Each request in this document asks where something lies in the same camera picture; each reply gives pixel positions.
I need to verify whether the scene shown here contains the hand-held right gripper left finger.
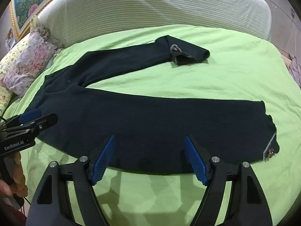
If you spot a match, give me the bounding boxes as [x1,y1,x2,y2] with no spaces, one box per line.
[28,135,116,226]

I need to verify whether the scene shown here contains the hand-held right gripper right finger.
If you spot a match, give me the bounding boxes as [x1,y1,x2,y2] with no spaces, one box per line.
[184,135,273,226]

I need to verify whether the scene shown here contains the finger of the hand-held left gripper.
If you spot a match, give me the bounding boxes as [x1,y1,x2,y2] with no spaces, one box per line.
[0,109,42,129]
[14,113,58,139]

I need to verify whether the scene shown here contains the dark navy pants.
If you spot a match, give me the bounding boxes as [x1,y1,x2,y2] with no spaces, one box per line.
[28,35,280,176]

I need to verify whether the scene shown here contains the person's left forearm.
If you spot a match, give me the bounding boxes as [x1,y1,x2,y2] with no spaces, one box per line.
[0,202,29,226]

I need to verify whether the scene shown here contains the person's left hand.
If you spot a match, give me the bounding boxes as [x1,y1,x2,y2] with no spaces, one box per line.
[0,152,28,197]

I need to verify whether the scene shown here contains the pink floral pillow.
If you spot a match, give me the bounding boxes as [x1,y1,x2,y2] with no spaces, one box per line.
[3,32,59,97]

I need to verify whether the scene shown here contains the yellow patterned pillow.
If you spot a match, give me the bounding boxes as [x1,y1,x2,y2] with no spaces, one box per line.
[0,15,39,113]

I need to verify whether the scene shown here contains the light green bed sheet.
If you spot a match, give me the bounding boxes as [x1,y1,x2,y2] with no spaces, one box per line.
[19,25,301,226]

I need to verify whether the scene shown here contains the faded floral pillow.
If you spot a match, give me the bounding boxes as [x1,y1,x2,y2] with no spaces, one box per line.
[35,24,64,50]

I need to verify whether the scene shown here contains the gold framed floral painting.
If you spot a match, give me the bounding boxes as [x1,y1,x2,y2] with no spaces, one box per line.
[9,0,78,40]

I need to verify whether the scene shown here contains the pink patterned cloth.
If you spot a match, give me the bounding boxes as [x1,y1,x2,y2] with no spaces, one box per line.
[288,54,301,87]

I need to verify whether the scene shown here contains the striped padded headboard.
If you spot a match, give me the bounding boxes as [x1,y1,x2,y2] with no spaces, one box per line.
[38,0,271,49]

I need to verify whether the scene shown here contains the wall picture cards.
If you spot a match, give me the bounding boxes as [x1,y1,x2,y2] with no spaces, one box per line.
[5,28,14,50]

